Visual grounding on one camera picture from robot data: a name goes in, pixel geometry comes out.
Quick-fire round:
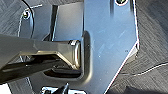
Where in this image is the thin dark base cable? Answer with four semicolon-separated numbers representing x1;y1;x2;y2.
20;0;37;38

